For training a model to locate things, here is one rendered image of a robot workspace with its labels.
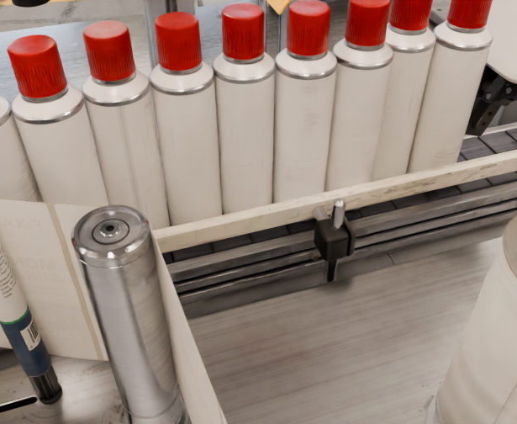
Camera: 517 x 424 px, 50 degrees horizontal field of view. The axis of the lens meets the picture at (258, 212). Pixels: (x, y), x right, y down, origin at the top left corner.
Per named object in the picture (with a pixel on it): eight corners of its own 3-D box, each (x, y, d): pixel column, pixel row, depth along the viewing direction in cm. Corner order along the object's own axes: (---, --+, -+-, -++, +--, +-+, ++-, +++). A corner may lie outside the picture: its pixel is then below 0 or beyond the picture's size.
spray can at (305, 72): (267, 219, 55) (270, 17, 42) (276, 187, 59) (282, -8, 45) (319, 226, 55) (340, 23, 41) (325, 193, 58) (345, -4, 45)
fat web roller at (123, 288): (129, 459, 38) (65, 272, 25) (119, 400, 41) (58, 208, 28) (195, 438, 39) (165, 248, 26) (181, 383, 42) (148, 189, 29)
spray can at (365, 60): (360, 217, 56) (393, 16, 42) (311, 203, 57) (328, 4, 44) (375, 188, 59) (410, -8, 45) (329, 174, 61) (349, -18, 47)
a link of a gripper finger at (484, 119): (490, 71, 55) (455, 129, 58) (511, 87, 52) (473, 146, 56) (513, 76, 56) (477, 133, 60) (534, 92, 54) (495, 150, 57)
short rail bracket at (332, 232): (319, 307, 53) (330, 214, 45) (308, 285, 56) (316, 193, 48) (350, 299, 54) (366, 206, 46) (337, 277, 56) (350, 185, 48)
